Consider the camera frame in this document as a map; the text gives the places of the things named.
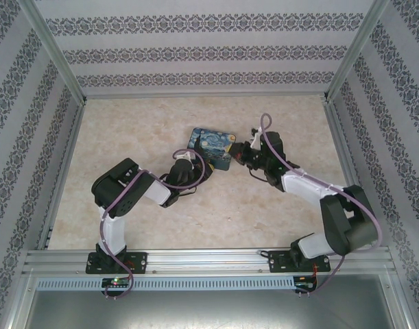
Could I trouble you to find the starry night painted tin box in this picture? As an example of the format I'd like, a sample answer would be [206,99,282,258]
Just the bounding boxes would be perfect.
[187,127,238,171]

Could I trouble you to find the left controller circuit board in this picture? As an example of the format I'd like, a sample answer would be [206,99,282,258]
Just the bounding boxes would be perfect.
[101,277,132,289]

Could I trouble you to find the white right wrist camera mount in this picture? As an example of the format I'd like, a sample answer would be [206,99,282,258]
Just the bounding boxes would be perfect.
[249,125,265,149]

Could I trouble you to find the aluminium side rail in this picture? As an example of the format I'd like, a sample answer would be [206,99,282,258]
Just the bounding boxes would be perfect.
[36,101,88,250]
[324,101,374,193]

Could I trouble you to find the aluminium mounting rail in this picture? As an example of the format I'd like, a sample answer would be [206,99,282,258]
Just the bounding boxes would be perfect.
[22,248,396,276]

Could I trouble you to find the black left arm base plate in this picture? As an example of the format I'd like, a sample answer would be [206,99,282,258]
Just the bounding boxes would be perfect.
[86,251,149,276]

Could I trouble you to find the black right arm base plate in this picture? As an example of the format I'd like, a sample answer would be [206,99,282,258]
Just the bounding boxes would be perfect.
[267,249,332,274]

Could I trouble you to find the slotted grey cable duct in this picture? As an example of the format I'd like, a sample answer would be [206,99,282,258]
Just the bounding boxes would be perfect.
[35,276,296,291]

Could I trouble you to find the aluminium frame post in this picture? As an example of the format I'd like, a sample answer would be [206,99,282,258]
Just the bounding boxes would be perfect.
[324,0,391,102]
[23,0,87,102]

